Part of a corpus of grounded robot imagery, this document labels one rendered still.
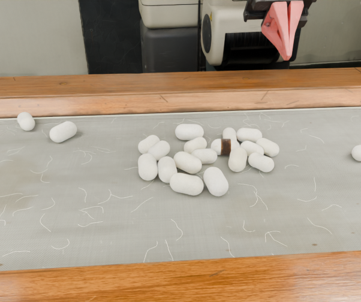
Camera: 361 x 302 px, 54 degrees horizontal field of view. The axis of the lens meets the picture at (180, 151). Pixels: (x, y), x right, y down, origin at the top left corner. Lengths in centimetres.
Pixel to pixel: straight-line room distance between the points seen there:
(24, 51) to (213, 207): 223
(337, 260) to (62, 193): 27
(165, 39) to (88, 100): 72
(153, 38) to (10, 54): 145
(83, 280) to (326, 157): 32
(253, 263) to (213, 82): 37
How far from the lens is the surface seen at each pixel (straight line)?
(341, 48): 294
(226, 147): 44
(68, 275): 29
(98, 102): 56
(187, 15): 125
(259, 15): 62
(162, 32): 125
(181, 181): 38
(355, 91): 64
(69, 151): 48
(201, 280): 28
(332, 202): 41
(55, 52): 249
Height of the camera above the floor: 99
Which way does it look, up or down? 33 degrees down
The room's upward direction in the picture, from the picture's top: straight up
